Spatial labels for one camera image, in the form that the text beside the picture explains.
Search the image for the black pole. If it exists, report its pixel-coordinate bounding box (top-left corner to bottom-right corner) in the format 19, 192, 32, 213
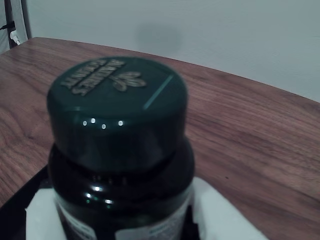
4, 0, 16, 48

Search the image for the white cable plug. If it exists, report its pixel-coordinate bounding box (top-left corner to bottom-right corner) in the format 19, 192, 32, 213
9, 29, 22, 46

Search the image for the black shallow open box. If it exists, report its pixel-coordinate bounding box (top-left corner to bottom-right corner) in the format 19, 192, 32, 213
0, 164, 55, 240

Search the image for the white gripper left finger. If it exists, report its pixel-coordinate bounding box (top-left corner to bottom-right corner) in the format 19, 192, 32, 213
24, 187, 67, 240

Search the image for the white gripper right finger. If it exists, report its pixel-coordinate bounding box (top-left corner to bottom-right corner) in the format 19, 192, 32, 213
191, 176, 270, 240

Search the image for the green-capped dark pill bottle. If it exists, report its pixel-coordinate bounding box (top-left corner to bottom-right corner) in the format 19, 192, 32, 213
46, 56, 196, 240

